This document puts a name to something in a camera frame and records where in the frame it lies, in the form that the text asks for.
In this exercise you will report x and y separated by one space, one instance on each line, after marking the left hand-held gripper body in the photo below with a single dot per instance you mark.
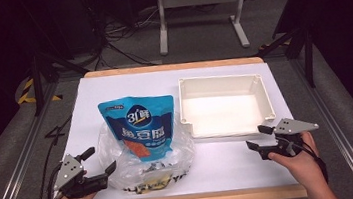
72 178

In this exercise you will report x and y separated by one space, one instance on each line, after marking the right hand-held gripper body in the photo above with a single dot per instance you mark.
286 137

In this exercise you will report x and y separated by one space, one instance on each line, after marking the clear plastic bag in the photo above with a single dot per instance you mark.
149 169

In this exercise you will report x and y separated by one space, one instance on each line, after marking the white plastic bin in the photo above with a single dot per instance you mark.
224 107

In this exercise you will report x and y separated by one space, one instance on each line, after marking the blue snack bag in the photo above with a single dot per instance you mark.
142 127

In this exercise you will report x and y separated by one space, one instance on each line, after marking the person's right hand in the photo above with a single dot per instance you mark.
299 162

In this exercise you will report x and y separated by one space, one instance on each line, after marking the yellow black hazard tape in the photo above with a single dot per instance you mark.
31 93

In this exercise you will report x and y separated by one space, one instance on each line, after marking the black metal stand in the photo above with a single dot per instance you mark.
296 49
47 74

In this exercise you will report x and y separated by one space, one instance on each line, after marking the white table frame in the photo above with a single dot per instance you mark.
202 12

